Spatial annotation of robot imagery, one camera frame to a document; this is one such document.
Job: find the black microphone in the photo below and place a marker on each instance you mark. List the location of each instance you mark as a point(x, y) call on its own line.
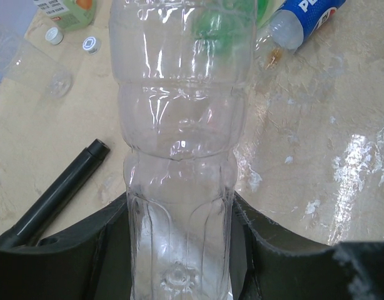
point(32, 225)

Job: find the white cap with square mark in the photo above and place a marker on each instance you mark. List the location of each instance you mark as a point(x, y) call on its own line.
point(91, 45)

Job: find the white bottle cap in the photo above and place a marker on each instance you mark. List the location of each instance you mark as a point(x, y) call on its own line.
point(54, 36)

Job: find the Pepsi label clear bottle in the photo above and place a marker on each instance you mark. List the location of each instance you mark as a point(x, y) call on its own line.
point(288, 28)

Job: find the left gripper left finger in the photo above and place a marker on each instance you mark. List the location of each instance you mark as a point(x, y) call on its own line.
point(89, 260)

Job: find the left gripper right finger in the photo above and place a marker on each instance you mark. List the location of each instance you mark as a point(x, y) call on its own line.
point(269, 261)

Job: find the white label tea bottle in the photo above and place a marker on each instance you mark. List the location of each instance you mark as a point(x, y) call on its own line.
point(68, 15)

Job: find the green plastic bottle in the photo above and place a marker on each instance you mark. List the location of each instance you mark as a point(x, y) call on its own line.
point(218, 27)

